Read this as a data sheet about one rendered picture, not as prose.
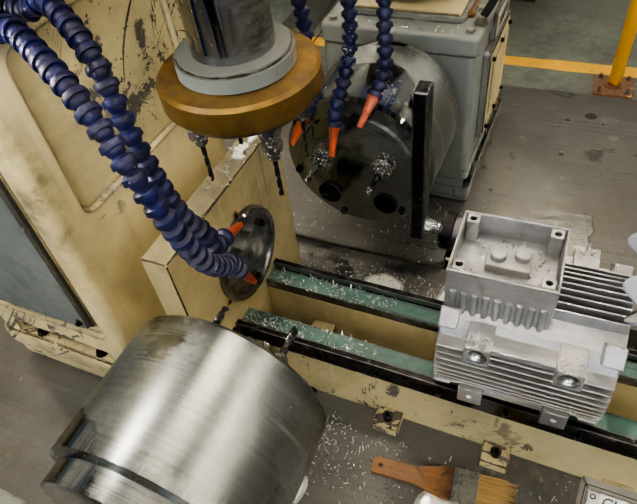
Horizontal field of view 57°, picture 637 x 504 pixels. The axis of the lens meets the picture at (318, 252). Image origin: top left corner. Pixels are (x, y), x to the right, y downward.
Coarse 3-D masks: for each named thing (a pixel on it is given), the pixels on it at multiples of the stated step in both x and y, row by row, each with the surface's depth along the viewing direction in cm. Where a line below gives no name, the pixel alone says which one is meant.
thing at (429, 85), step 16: (416, 96) 72; (432, 96) 73; (416, 112) 73; (432, 112) 75; (416, 128) 75; (416, 144) 77; (416, 160) 79; (416, 176) 81; (416, 192) 83; (416, 208) 85; (416, 224) 87
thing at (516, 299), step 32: (480, 224) 72; (512, 224) 70; (544, 224) 69; (512, 256) 68; (544, 256) 69; (448, 288) 68; (480, 288) 66; (512, 288) 64; (544, 288) 62; (512, 320) 68; (544, 320) 65
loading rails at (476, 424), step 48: (288, 288) 97; (336, 288) 95; (384, 288) 92; (384, 336) 95; (432, 336) 90; (336, 384) 92; (384, 384) 86; (432, 384) 80; (624, 384) 80; (384, 432) 89; (480, 432) 84; (528, 432) 79; (576, 432) 75; (624, 432) 74; (624, 480) 78
